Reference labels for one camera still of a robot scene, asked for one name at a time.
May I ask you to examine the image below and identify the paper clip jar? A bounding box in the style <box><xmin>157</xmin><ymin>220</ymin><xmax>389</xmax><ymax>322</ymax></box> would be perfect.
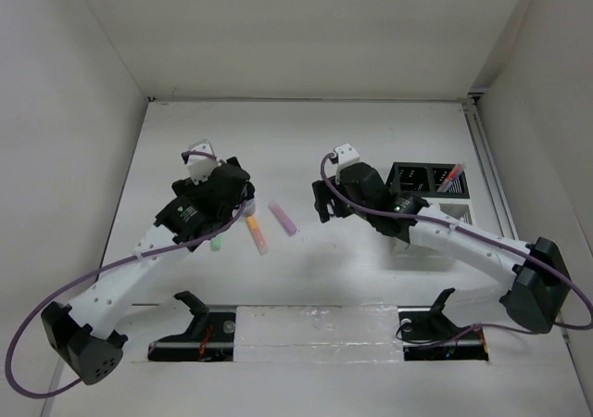
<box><xmin>243</xmin><ymin>197</ymin><xmax>257</xmax><ymax>217</ymax></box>

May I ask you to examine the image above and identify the black organizer box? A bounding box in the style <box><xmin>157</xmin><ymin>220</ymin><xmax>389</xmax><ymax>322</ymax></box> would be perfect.
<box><xmin>385</xmin><ymin>162</ymin><xmax>470</xmax><ymax>199</ymax></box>

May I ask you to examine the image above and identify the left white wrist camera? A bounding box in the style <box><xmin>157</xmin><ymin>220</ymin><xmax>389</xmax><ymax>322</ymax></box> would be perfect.
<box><xmin>182</xmin><ymin>139</ymin><xmax>220</xmax><ymax>184</ymax></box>

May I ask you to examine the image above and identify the green highlighter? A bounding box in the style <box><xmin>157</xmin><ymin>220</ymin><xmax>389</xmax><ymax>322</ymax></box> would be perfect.
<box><xmin>209</xmin><ymin>234</ymin><xmax>222</xmax><ymax>251</ymax></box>

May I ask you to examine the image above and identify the red pen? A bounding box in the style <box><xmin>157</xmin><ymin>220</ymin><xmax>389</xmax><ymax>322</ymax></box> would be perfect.
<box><xmin>438</xmin><ymin>164</ymin><xmax>463</xmax><ymax>193</ymax></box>

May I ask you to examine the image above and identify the purple highlighter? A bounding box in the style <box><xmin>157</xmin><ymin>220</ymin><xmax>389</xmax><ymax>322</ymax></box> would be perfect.
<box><xmin>268</xmin><ymin>201</ymin><xmax>297</xmax><ymax>236</ymax></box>

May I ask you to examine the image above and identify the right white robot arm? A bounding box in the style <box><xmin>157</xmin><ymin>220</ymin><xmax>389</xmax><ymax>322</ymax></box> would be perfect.
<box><xmin>312</xmin><ymin>154</ymin><xmax>571</xmax><ymax>334</ymax></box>

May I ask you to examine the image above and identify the orange highlighter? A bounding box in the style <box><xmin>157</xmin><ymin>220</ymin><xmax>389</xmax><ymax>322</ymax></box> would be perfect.
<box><xmin>246</xmin><ymin>216</ymin><xmax>269</xmax><ymax>255</ymax></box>

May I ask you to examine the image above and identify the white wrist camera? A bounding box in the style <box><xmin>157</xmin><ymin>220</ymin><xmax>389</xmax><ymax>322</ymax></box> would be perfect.
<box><xmin>182</xmin><ymin>139</ymin><xmax>220</xmax><ymax>184</ymax></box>
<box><xmin>334</xmin><ymin>143</ymin><xmax>360</xmax><ymax>171</ymax></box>

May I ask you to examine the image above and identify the blue pen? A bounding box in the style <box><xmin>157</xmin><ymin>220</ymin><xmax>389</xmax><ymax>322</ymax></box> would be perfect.
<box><xmin>437</xmin><ymin>168</ymin><xmax>458</xmax><ymax>193</ymax></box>

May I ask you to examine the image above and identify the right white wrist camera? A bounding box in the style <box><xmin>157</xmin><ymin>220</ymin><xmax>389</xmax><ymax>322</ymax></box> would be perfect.
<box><xmin>334</xmin><ymin>143</ymin><xmax>360</xmax><ymax>171</ymax></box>

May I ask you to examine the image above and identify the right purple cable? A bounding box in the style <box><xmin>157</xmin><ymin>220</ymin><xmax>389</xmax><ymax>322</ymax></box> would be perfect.
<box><xmin>321</xmin><ymin>152</ymin><xmax>593</xmax><ymax>335</ymax></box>

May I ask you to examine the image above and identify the purple cable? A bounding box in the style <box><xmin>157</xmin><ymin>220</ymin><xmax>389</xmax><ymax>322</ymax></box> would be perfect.
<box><xmin>6</xmin><ymin>149</ymin><xmax>249</xmax><ymax>398</ymax></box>
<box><xmin>321</xmin><ymin>152</ymin><xmax>593</xmax><ymax>335</ymax></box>

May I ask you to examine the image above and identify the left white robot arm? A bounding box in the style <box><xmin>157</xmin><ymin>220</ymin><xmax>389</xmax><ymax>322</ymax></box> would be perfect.
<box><xmin>41</xmin><ymin>157</ymin><xmax>255</xmax><ymax>385</ymax></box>

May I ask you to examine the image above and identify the white organizer box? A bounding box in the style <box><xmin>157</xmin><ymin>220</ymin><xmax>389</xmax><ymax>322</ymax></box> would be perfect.
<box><xmin>390</xmin><ymin>197</ymin><xmax>473</xmax><ymax>258</ymax></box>

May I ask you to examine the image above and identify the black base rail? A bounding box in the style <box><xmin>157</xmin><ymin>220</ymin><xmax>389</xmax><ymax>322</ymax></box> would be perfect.
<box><xmin>147</xmin><ymin>305</ymin><xmax>489</xmax><ymax>364</ymax></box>

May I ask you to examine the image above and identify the orange pen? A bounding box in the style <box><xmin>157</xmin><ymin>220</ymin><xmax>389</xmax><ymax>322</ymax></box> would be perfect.
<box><xmin>440</xmin><ymin>163</ymin><xmax>466</xmax><ymax>193</ymax></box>

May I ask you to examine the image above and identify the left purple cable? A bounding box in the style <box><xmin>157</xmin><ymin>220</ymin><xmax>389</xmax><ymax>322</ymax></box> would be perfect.
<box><xmin>6</xmin><ymin>149</ymin><xmax>249</xmax><ymax>398</ymax></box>

